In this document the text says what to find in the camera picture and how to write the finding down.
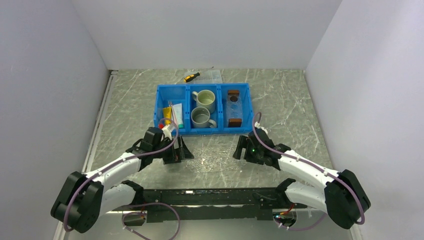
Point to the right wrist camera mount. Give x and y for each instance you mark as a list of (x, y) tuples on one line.
[(258, 126)]

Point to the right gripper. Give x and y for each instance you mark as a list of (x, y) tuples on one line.
[(242, 143)]

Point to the white teal toothpaste tube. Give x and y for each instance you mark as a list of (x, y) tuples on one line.
[(178, 113)]

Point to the blue three-compartment plastic bin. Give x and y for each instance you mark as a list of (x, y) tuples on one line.
[(181, 93)]

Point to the aluminium side rail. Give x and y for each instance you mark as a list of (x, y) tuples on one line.
[(100, 119)]

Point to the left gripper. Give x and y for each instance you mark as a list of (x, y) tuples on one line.
[(177, 154)]

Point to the yellow black screwdriver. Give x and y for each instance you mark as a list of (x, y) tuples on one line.
[(191, 77)]

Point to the clear plastic organizer box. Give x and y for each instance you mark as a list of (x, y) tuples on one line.
[(209, 77)]

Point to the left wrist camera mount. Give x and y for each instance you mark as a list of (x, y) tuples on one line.
[(167, 129)]

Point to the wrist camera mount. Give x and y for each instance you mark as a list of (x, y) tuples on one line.
[(167, 129), (258, 126)]

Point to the grey ceramic mug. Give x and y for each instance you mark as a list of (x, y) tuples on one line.
[(201, 118)]

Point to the light green ceramic mug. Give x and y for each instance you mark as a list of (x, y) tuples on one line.
[(205, 98)]

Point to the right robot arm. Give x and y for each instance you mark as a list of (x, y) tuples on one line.
[(338, 194)]

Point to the yellow toothpaste tube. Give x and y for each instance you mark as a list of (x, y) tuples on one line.
[(167, 114)]

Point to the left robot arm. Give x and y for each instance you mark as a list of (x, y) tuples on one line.
[(84, 197)]

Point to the clear toothbrush holder brown ends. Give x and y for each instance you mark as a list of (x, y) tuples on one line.
[(234, 111)]

